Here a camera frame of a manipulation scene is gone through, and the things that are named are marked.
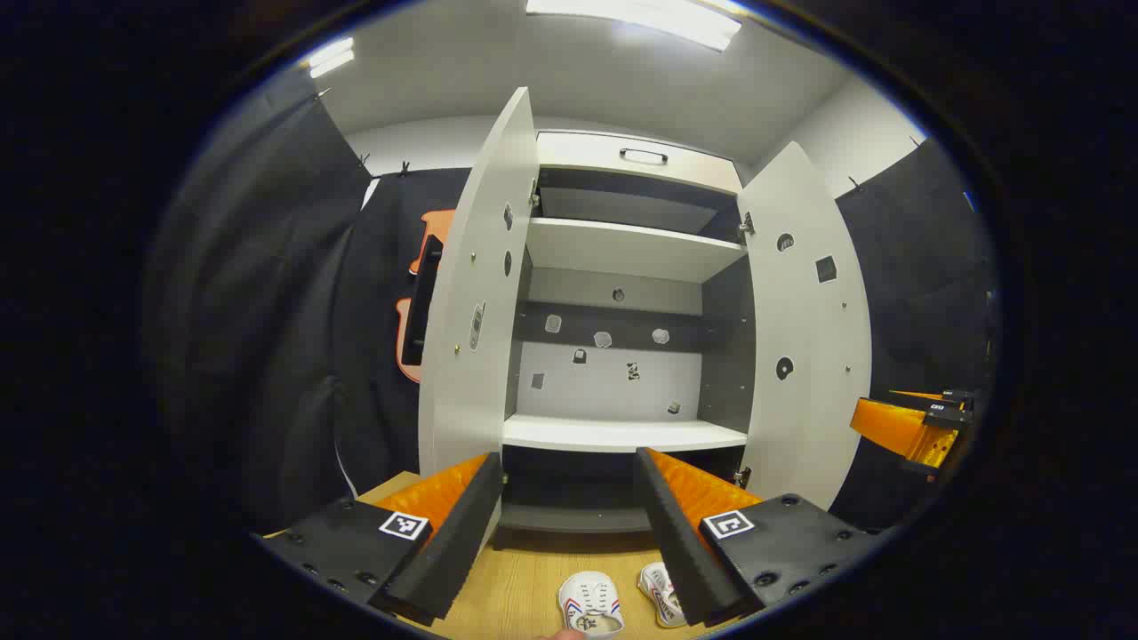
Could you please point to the ceiling light panel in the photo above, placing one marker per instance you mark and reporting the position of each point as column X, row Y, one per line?
column 640, row 18
column 331, row 58

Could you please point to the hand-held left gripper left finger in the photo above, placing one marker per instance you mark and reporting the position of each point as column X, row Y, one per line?
column 462, row 542

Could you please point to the white canvas shoe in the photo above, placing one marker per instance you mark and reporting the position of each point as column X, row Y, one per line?
column 589, row 600
column 660, row 591

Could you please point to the black backdrop cloth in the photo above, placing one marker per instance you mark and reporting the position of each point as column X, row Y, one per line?
column 267, row 311

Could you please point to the cabinet door with headphone sticker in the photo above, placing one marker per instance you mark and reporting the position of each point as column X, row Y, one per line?
column 805, row 418

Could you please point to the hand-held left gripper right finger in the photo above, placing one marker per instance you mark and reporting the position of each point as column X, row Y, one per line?
column 676, row 551

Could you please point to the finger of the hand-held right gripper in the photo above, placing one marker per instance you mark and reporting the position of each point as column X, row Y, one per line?
column 951, row 407
column 902, row 431

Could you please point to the cabinet door with camera sticker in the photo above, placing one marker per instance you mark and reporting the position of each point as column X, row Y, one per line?
column 471, row 356

